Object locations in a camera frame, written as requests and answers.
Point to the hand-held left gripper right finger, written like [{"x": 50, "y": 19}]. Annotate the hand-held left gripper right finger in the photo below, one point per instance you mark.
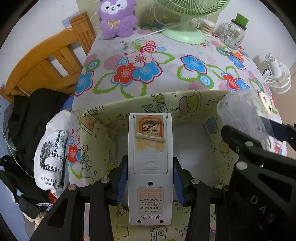
[{"x": 179, "y": 185}]

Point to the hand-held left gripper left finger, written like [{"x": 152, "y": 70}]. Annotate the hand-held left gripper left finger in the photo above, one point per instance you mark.
[{"x": 121, "y": 183}]

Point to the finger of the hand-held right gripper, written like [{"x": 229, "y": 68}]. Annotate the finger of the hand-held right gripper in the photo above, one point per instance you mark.
[
  {"x": 277, "y": 129},
  {"x": 240, "y": 139}
]

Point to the clear plastic container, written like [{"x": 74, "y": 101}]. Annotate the clear plastic container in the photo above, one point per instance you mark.
[{"x": 240, "y": 109}]

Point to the grey remote control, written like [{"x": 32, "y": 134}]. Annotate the grey remote control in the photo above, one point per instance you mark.
[{"x": 150, "y": 166}]

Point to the cartoon printed fabric storage box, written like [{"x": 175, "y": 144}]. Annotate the cartoon printed fabric storage box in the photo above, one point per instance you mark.
[{"x": 196, "y": 109}]

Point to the white standing fan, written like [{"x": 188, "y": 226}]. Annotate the white standing fan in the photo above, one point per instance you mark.
[{"x": 277, "y": 76}]

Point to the white printed tote bag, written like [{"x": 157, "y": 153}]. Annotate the white printed tote bag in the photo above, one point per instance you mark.
[{"x": 53, "y": 143}]

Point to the floral tablecloth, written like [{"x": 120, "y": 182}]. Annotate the floral tablecloth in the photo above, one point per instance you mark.
[{"x": 166, "y": 69}]

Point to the glass mug jar green lid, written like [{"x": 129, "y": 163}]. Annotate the glass mug jar green lid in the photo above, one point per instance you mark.
[{"x": 233, "y": 34}]

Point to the black clothing pile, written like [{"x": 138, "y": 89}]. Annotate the black clothing pile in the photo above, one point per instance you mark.
[{"x": 30, "y": 115}]

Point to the cotton swab box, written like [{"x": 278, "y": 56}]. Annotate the cotton swab box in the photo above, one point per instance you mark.
[{"x": 207, "y": 26}]

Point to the green desk fan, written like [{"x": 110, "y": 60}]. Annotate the green desk fan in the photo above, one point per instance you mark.
[{"x": 182, "y": 34}]

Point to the purple plush toy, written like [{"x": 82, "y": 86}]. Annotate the purple plush toy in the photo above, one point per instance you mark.
[{"x": 115, "y": 20}]

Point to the blue patterned wall sticker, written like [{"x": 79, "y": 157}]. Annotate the blue patterned wall sticker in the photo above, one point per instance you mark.
[{"x": 66, "y": 22}]

